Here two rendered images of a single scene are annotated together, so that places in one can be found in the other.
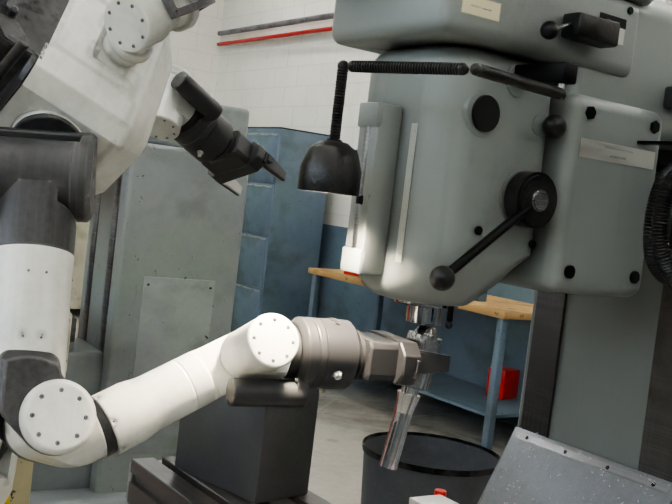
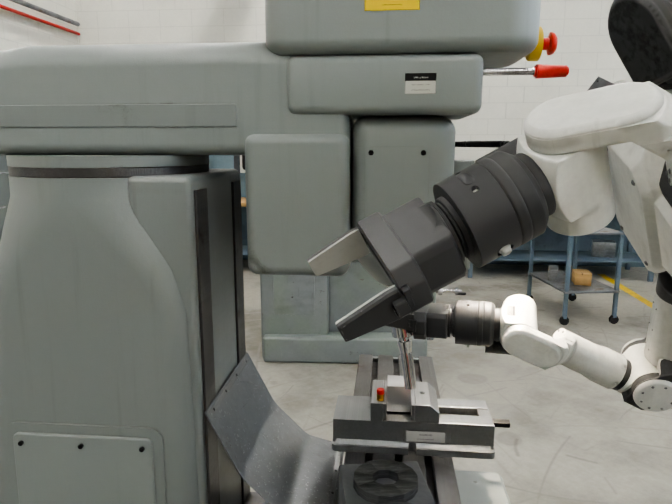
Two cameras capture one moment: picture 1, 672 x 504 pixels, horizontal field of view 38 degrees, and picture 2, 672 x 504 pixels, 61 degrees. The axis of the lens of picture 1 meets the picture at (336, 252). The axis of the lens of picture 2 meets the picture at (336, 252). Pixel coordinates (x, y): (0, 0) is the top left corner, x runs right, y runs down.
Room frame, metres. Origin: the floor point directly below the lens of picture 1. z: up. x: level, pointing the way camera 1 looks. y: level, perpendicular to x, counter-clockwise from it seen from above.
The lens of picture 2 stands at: (2.20, 0.49, 1.58)
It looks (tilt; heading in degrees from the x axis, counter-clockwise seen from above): 11 degrees down; 220
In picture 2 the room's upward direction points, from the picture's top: straight up
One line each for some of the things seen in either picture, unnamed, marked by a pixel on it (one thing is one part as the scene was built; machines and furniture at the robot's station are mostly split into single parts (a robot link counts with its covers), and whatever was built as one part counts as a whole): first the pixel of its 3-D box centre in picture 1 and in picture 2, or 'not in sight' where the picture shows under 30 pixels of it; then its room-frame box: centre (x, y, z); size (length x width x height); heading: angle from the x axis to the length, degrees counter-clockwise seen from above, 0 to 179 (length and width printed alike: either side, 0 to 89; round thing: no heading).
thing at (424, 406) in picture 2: not in sight; (423, 401); (1.17, -0.12, 1.02); 0.12 x 0.06 x 0.04; 35
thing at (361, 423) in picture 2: not in sight; (411, 415); (1.19, -0.14, 0.98); 0.35 x 0.15 x 0.11; 125
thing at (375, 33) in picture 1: (485, 23); (384, 90); (1.29, -0.16, 1.68); 0.34 x 0.24 x 0.10; 125
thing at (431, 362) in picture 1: (429, 363); not in sight; (1.24, -0.14, 1.23); 0.06 x 0.02 x 0.03; 115
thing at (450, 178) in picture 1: (444, 179); (401, 201); (1.27, -0.13, 1.47); 0.21 x 0.19 x 0.32; 35
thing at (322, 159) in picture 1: (331, 166); not in sight; (1.12, 0.02, 1.46); 0.07 x 0.07 x 0.06
